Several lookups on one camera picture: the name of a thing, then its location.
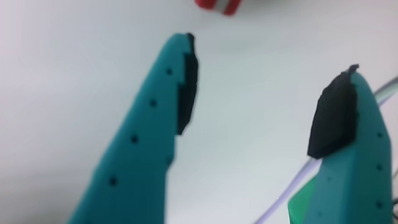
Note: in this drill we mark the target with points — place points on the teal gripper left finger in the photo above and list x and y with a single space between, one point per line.
140 140

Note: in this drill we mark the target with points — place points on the red white striped cube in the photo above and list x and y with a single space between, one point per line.
219 5

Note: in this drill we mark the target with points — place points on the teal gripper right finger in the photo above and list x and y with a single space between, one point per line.
351 155

